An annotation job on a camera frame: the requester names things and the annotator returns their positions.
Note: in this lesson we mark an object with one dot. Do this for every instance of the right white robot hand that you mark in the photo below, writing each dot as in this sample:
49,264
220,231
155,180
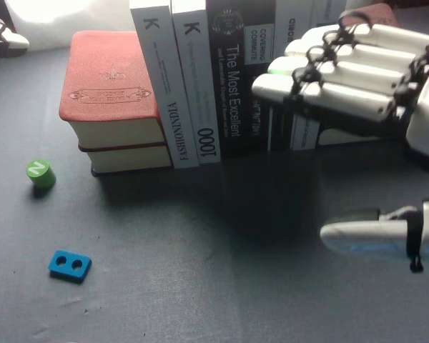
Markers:
372,75

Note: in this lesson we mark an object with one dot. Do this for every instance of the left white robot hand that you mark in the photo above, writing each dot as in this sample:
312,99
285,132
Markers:
7,41

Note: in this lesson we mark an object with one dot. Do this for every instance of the red cloth-cover thick book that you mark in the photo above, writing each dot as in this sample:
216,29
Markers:
382,16
103,71

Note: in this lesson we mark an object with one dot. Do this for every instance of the black COVERING COMMUTE book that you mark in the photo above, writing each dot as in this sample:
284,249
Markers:
259,43

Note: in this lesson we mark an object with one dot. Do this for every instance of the black The Most Excellent book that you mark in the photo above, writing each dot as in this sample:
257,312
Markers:
232,107

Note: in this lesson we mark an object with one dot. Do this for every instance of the white FASHIONINDIA book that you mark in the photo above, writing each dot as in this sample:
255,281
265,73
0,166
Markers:
164,89

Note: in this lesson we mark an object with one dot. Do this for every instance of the thick blue-cover book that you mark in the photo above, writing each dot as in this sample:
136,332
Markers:
128,159

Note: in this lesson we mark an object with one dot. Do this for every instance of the white 1000 book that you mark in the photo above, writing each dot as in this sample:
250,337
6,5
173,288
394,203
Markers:
198,89

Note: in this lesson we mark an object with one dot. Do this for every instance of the green cylinder letter N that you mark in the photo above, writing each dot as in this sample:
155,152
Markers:
41,175

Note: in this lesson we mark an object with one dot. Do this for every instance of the blue block two holes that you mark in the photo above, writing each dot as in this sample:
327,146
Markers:
70,266

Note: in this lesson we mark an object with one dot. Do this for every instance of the grey table cloth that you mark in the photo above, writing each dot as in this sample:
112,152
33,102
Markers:
200,286

